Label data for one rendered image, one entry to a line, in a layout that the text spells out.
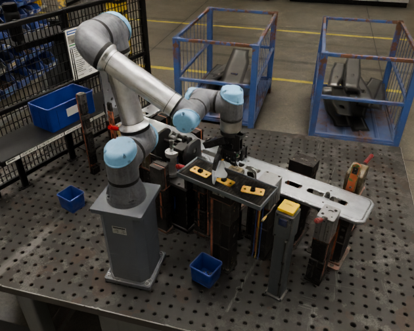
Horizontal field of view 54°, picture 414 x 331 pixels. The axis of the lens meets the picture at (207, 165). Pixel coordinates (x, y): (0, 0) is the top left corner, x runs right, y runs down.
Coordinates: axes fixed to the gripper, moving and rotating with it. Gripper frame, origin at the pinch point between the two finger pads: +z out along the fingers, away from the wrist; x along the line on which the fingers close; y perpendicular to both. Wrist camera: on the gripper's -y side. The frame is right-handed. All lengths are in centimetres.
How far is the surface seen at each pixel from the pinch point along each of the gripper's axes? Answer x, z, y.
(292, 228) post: 0.2, 9.6, 30.1
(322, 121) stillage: 249, 103, -63
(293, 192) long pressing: 29.9, 19.0, 15.1
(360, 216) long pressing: 33, 19, 44
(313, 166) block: 49, 16, 15
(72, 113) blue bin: 6, 11, -105
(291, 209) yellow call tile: 1.5, 3.0, 27.9
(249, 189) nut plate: 1.3, 2.7, 10.5
